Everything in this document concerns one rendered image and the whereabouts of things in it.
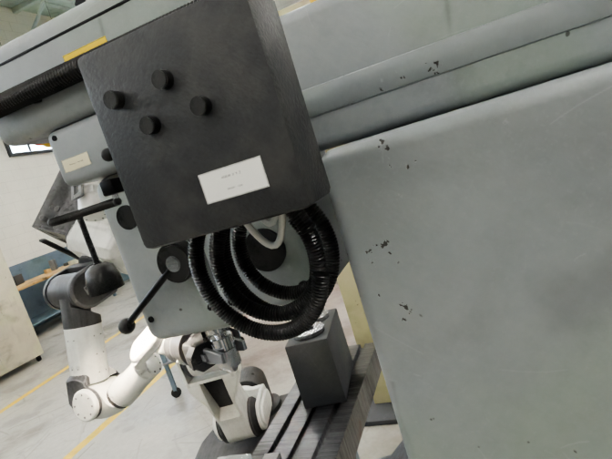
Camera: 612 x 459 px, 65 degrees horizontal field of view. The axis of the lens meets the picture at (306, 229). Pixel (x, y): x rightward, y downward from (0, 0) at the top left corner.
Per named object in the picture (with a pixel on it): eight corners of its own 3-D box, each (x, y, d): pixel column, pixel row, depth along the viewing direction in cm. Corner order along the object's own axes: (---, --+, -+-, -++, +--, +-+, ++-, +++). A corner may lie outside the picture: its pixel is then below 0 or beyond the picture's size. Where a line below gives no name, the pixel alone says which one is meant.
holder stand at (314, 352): (304, 410, 130) (282, 342, 127) (316, 370, 151) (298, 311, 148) (347, 402, 128) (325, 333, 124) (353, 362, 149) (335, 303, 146)
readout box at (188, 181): (137, 255, 50) (63, 56, 47) (183, 233, 59) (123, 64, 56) (309, 209, 43) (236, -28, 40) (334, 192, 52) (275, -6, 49)
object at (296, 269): (222, 321, 80) (170, 171, 76) (274, 273, 103) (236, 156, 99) (327, 300, 74) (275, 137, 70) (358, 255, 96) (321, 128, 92)
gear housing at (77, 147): (61, 189, 84) (40, 134, 83) (146, 171, 107) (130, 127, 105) (222, 132, 72) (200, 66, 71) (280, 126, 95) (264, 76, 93)
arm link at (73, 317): (51, 330, 123) (44, 277, 123) (85, 321, 130) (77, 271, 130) (74, 330, 116) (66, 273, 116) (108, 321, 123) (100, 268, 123)
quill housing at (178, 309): (146, 347, 89) (84, 182, 85) (201, 304, 109) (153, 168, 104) (233, 331, 83) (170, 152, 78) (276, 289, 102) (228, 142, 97)
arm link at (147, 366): (157, 337, 106) (123, 374, 110) (190, 347, 112) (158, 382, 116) (155, 315, 111) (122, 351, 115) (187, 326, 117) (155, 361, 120)
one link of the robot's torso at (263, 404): (229, 419, 199) (219, 391, 197) (275, 407, 197) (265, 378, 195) (218, 450, 179) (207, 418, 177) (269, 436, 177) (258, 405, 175)
